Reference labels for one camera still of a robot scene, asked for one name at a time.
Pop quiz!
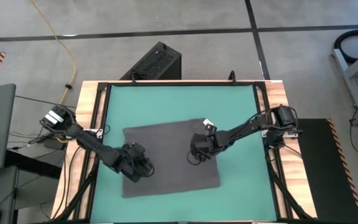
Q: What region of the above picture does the grey terry towel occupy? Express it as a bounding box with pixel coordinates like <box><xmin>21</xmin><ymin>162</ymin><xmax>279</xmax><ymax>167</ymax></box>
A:
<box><xmin>122</xmin><ymin>117</ymin><xmax>222</xmax><ymax>199</ymax></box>

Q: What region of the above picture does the green table mat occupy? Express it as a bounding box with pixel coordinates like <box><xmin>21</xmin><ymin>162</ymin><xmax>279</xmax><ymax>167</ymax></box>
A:
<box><xmin>90</xmin><ymin>85</ymin><xmax>278</xmax><ymax>223</ymax></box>

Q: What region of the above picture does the black power adapter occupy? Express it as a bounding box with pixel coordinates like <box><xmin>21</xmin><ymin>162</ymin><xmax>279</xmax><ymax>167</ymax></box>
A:
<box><xmin>44</xmin><ymin>136</ymin><xmax>65</xmax><ymax>151</ymax></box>

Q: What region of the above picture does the black computer tower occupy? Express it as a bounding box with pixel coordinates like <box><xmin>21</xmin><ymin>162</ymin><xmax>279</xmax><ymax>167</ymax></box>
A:
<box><xmin>119</xmin><ymin>41</ymin><xmax>182</xmax><ymax>81</ymax></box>

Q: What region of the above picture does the grey metal stand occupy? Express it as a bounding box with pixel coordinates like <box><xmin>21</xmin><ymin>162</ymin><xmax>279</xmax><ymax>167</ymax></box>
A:
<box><xmin>332</xmin><ymin>46</ymin><xmax>358</xmax><ymax>108</ymax></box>

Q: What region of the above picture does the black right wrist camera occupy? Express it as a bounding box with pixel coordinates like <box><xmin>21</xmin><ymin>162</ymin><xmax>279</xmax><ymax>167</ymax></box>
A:
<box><xmin>204</xmin><ymin>123</ymin><xmax>218</xmax><ymax>135</ymax></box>

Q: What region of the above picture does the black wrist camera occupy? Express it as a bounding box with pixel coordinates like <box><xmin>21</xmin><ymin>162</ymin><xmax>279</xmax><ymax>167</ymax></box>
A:
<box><xmin>204</xmin><ymin>123</ymin><xmax>218</xmax><ymax>135</ymax></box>
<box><xmin>123</xmin><ymin>142</ymin><xmax>146</xmax><ymax>157</ymax></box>

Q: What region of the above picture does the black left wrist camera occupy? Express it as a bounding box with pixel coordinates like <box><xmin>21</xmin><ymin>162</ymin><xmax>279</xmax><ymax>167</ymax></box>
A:
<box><xmin>123</xmin><ymin>142</ymin><xmax>146</xmax><ymax>157</ymax></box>

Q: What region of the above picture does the black metal table frame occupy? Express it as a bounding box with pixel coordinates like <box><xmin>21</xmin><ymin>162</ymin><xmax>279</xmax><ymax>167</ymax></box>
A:
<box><xmin>52</xmin><ymin>70</ymin><xmax>316</xmax><ymax>224</ymax></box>

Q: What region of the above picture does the thin black floor cable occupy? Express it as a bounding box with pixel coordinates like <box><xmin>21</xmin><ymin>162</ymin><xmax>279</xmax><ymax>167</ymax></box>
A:
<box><xmin>14</xmin><ymin>95</ymin><xmax>78</xmax><ymax>110</ymax></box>

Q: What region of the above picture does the yellow floor cable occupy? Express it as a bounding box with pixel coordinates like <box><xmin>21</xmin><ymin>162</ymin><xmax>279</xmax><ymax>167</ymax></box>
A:
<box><xmin>29</xmin><ymin>0</ymin><xmax>78</xmax><ymax>106</ymax></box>

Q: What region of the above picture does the black vacuum hose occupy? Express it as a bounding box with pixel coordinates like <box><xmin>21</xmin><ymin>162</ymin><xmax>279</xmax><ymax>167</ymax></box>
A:
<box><xmin>334</xmin><ymin>29</ymin><xmax>358</xmax><ymax>65</ymax></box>

